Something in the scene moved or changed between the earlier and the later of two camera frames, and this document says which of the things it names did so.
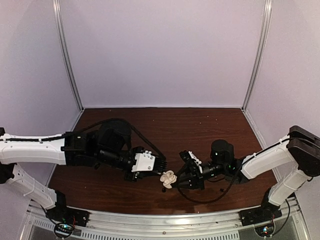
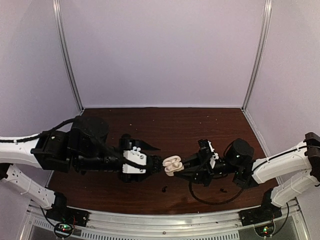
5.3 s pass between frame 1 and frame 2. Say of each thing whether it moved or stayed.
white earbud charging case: moved
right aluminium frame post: stayed
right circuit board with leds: stayed
